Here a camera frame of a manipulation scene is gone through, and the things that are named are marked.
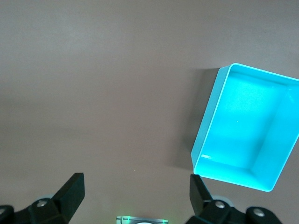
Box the teal plastic bin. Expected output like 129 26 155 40
190 63 299 193

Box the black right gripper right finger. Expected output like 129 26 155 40
185 174 281 224

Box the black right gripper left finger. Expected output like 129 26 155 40
0 172 85 224

